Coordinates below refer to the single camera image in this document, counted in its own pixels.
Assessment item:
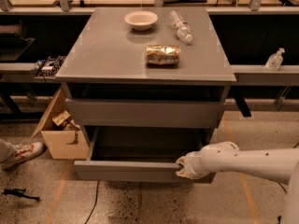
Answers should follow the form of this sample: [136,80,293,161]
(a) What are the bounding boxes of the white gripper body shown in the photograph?
[184,151,212,179]

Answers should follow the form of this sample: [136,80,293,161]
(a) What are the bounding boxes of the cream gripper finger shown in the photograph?
[176,156,186,168]
[176,169,188,178]

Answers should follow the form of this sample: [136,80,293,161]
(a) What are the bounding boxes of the grey drawer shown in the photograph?
[65,98,224,128]
[74,126,212,183]

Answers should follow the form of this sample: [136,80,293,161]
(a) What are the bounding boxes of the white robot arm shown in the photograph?
[177,141,299,224]

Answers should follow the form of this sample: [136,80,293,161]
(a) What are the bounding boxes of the grey drawer cabinet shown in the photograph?
[55,7,237,161]

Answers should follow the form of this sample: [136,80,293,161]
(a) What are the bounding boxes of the grey top drawer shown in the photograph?
[65,98,224,128]

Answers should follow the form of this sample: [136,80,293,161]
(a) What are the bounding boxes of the open cardboard box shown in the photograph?
[32,88,89,160]

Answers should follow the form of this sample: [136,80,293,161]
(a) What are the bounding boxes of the crumpled gold chip bag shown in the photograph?
[145,45,180,65]

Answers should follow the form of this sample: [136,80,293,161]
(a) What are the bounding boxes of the packet inside cardboard box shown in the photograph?
[52,110,80,131]

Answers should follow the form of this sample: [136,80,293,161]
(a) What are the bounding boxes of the clear plastic water bottle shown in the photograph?
[169,10,193,44]

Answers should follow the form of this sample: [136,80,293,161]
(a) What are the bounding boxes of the hand sanitizer pump bottle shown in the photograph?
[265,48,285,71]

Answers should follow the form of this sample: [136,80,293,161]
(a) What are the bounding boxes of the white paper bowl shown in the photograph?
[124,11,158,31]

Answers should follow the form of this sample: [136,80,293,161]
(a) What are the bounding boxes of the white red sneaker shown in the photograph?
[0,140,45,171]

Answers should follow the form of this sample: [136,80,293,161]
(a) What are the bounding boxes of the patterned box on shelf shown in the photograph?
[36,56,65,77]

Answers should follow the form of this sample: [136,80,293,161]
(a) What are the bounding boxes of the black tool on floor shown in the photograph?
[2,189,40,202]

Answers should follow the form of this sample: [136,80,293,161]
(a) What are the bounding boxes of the black power cable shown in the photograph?
[83,180,101,224]

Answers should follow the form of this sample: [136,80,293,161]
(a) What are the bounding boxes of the black pedal cable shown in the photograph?
[276,142,299,224]

